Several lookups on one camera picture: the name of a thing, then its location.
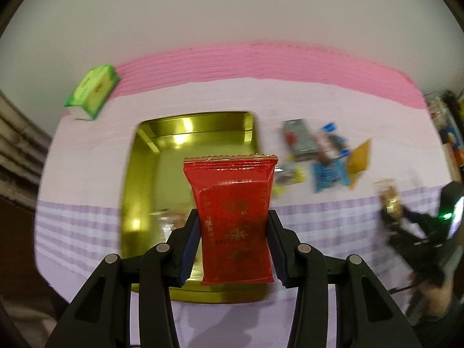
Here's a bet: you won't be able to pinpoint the golden crispy snack packet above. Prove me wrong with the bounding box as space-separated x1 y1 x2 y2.
374 178 403 221

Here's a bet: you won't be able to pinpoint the dark blue candy packet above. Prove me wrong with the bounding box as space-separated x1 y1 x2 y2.
322 122 350 158

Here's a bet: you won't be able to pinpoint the red snack packet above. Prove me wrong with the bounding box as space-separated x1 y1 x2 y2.
183 154 278 285

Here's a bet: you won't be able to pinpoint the person's right hand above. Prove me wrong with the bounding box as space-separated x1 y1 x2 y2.
410 273 454 318

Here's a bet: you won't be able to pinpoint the yellow snack packet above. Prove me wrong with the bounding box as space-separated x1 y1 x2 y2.
346 139 371 189

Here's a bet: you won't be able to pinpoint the light blue candy packet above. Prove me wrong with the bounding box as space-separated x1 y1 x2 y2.
311 159 351 193

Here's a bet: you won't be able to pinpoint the cluttered shelf items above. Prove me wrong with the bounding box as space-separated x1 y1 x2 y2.
425 90 463 183

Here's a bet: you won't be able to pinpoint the red white candy packet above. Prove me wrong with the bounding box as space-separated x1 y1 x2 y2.
313 131 338 166

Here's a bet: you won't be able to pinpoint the pink purple checked tablecloth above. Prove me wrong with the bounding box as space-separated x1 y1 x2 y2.
34 42 454 348

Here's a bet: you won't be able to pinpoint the gold toffee tin box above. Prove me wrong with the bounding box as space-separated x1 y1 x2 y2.
119 111 271 304

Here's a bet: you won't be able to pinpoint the yellow-edged clear candy packet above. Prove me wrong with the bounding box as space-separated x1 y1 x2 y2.
272 163 307 197

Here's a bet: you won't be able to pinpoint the grey wrapped block snack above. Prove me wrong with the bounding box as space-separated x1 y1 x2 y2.
282 119 318 162

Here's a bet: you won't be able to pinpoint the green tissue pack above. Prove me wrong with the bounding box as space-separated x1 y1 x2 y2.
64 64 119 120

